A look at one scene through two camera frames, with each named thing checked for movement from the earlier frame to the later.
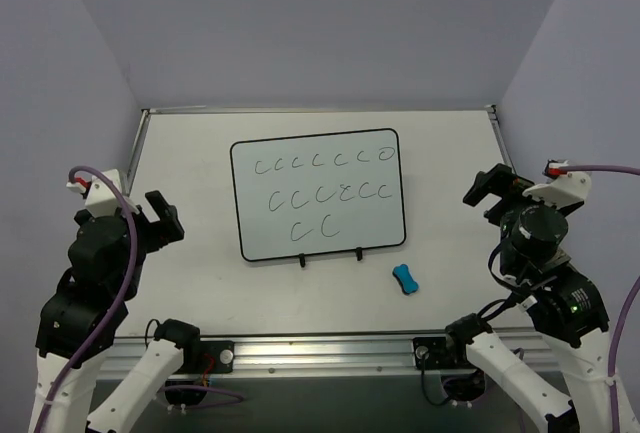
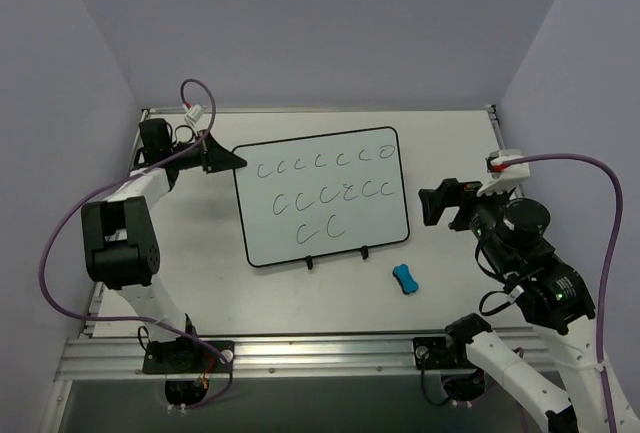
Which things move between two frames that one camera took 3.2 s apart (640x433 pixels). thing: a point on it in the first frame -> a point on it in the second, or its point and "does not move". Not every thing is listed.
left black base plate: (210, 357) does not move
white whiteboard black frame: (318, 194) does not move
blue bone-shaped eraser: (403, 277) does not move
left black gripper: (159, 220) -> (205, 153)
